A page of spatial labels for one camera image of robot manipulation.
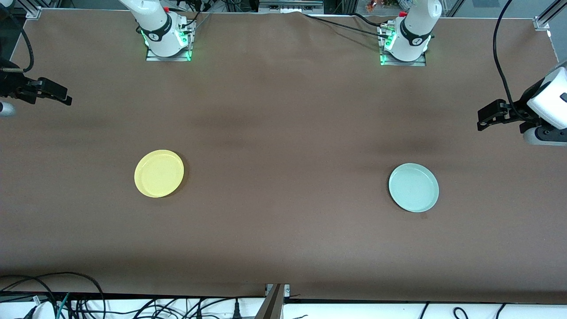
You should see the pale green plate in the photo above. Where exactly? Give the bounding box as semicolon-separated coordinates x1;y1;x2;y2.
388;163;439;213

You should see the yellow plate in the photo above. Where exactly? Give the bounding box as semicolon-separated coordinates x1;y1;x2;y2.
134;149;185;198

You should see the white ledge board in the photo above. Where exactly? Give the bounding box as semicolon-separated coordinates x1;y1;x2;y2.
0;296;567;319

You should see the grey device box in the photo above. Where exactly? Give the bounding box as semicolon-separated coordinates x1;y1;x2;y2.
259;0;324;14

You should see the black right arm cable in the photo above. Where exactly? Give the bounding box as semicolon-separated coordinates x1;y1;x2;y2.
0;7;35;74

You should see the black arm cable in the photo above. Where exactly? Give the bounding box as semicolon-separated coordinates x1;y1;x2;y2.
0;7;35;74
492;0;532;121

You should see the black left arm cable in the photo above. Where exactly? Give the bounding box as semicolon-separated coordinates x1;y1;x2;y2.
492;0;532;121

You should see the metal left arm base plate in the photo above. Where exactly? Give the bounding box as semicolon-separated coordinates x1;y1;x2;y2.
379;24;427;67

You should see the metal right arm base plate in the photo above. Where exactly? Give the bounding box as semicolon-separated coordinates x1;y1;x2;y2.
145;20;193;62

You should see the short black table cable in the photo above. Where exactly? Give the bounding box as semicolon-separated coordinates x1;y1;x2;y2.
351;13;387;27

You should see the grey cable at arm base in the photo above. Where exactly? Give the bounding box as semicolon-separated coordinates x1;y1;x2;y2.
190;12;212;35

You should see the long black table cable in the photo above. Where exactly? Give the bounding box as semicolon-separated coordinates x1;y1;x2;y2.
303;13;390;39

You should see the black looped floor cable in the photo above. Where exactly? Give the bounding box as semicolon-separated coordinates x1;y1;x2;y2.
0;271;106;319

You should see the green cable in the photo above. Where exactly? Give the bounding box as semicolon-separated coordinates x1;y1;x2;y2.
54;292;72;319

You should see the aluminium profile post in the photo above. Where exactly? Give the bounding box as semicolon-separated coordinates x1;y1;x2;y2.
256;284;291;319

